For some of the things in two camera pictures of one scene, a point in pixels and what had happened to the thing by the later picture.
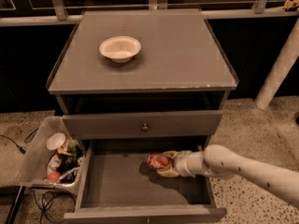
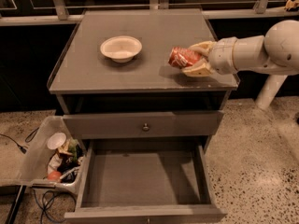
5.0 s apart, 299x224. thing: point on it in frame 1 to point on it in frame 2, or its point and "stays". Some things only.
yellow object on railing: [294, 4] stays
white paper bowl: [120, 49] stays
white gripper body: [181, 163] to [221, 56]
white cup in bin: [56, 141] stays
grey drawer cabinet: [146, 91] stays
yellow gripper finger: [167, 172] to [200, 69]
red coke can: [158, 161] to [183, 58]
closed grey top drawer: [143, 125] stays
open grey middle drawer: [118, 187] stays
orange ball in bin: [53, 176] stays
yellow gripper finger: [173, 154] to [204, 47]
